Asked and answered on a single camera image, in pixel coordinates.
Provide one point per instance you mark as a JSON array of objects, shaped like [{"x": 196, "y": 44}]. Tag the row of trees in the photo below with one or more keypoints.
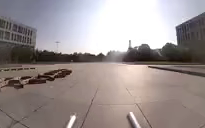
[{"x": 90, "y": 56}]

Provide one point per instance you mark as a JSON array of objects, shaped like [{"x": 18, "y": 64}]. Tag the grey paved plaza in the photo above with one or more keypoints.
[{"x": 106, "y": 86}]

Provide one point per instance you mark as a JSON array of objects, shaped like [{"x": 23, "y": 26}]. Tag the tall chimney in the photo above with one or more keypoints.
[{"x": 130, "y": 44}]

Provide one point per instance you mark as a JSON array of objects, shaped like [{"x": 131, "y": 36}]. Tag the tall light mast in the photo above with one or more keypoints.
[{"x": 57, "y": 46}]

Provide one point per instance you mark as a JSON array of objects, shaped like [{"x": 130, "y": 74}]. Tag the robot's own part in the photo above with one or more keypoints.
[
  {"x": 133, "y": 121},
  {"x": 71, "y": 121}
]

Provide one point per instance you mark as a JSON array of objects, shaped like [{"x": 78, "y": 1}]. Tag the raised kerb strip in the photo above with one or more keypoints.
[{"x": 183, "y": 70}]

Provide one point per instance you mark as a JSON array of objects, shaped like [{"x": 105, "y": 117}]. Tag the white multi-storey building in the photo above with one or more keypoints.
[{"x": 10, "y": 33}]

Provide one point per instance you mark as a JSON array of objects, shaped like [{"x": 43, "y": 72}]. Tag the dark glass-fronted building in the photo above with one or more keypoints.
[{"x": 198, "y": 31}]

